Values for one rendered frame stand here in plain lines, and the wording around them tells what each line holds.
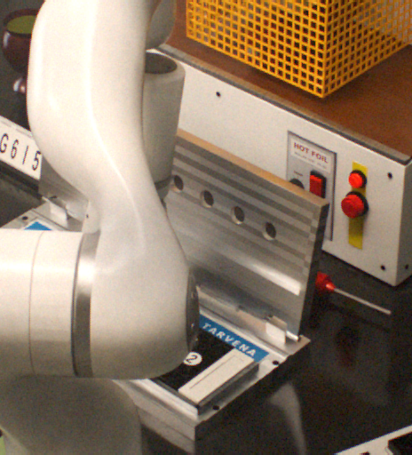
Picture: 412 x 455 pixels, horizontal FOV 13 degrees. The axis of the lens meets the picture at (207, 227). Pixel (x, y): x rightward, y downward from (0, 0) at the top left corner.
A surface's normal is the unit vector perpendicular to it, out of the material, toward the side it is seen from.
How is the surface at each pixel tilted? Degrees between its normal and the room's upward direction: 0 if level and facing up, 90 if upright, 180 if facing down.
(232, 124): 90
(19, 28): 0
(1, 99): 0
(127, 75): 60
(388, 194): 90
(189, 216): 79
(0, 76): 0
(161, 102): 85
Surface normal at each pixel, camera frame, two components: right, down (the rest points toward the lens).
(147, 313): 0.20, 0.00
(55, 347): -0.08, 0.52
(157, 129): 0.43, 0.47
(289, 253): -0.66, 0.28
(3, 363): -0.02, 0.73
